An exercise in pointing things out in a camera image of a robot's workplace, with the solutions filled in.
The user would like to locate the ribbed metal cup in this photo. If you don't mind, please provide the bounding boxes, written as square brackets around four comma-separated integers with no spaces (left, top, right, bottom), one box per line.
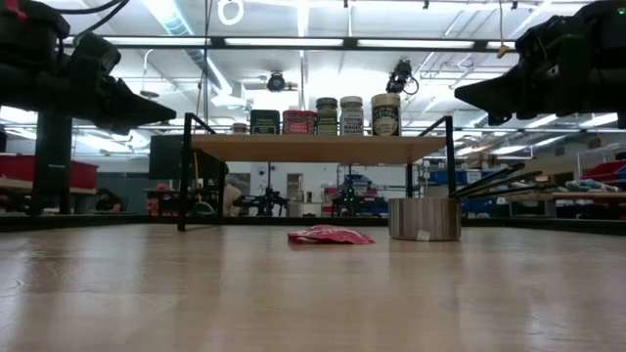
[388,197,463,242]

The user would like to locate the black pepper tin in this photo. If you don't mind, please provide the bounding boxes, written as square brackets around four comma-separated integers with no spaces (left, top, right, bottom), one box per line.
[249,109,282,136]

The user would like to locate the white cable ring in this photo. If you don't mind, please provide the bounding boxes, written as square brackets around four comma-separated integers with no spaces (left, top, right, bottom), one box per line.
[216,0,246,27]

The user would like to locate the person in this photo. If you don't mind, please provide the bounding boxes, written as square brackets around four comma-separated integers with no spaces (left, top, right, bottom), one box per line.
[94,187,124,214]

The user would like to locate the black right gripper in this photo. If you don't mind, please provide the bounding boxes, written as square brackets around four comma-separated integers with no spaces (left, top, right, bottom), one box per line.
[453,27,626,127]

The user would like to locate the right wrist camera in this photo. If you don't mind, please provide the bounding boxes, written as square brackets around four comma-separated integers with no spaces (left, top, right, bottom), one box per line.
[514,16,557,56]

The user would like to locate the red candy packet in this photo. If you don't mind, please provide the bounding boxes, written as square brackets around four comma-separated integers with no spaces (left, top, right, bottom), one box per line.
[287,224,377,245]

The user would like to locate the black overhead camera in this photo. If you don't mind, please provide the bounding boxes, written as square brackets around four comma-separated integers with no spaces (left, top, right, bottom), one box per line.
[384,58,421,96]

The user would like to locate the black monitor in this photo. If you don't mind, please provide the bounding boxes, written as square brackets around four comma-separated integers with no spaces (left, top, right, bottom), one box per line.
[149,134,186,181]

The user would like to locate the gold lid spice jar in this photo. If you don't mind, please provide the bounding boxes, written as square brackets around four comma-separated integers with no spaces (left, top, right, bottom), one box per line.
[370,92,402,137]

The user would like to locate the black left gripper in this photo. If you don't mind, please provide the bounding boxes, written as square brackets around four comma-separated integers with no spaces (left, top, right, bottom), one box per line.
[0,57,178,137]

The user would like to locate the wooden shelf riser black legs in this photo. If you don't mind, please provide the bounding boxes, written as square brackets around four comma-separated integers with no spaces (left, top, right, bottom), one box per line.
[176,111,459,234]

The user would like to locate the black slanted rod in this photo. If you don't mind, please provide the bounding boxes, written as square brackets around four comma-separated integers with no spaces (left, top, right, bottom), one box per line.
[464,183,559,200]
[448,162,513,199]
[454,169,544,199]

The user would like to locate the black round ceiling device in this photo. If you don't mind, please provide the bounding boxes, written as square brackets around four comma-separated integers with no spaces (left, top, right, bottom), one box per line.
[266,71,288,94]

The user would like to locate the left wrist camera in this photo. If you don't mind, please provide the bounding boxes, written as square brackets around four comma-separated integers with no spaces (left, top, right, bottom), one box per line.
[67,30,122,75]

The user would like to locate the red lid paprika tin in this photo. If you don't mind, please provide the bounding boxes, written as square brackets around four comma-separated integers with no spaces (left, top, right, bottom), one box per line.
[282,109,317,136]

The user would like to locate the white lid seasoning jar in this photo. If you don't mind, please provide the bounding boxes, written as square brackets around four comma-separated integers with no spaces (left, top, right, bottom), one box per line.
[339,95,365,137]

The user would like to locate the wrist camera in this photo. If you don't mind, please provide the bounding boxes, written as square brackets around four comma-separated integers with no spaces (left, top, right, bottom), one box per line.
[67,30,122,75]
[514,16,557,56]

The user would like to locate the green lid spice jar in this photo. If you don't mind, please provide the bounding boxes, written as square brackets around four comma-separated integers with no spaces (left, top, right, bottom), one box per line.
[315,96,339,137]

